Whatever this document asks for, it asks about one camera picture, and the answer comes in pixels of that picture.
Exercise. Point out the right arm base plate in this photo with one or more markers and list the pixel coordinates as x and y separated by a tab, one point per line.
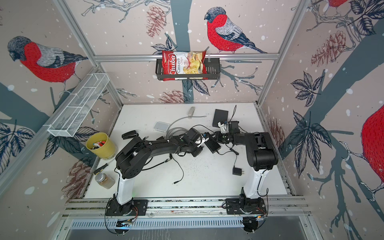
245	207

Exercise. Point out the red chips bag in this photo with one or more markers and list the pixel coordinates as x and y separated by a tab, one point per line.
183	63

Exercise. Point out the glass jar with lid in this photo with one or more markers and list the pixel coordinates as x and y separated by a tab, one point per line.
104	180

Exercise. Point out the black handled screwdriver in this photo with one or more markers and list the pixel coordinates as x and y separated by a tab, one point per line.
100	169

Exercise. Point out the white mesh wall shelf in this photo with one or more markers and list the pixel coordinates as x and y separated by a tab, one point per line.
80	104

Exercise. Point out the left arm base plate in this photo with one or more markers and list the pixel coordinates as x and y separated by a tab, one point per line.
133	208

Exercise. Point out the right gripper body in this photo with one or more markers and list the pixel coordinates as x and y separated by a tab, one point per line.
222	137

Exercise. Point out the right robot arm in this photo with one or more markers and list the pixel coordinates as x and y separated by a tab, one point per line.
261	157

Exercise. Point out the white small network switch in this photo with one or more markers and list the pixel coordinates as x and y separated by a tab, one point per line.
161	127

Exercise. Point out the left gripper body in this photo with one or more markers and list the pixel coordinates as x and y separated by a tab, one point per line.
194	149

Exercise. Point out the grey USB adapter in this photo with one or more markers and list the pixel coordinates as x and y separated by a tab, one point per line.
191	112

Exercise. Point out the yellow cup with markers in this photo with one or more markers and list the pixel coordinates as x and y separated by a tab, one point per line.
102	146

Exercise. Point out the ribbed black network switch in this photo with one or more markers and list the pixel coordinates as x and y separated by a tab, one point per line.
212	145

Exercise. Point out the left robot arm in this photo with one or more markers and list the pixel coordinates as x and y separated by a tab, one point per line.
130	161

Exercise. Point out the black stapler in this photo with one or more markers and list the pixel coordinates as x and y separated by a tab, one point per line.
130	135

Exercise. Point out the right black power adapter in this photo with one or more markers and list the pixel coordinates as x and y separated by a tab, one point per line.
236	171

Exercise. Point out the black wire wall basket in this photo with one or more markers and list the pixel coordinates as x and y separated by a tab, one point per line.
212	65

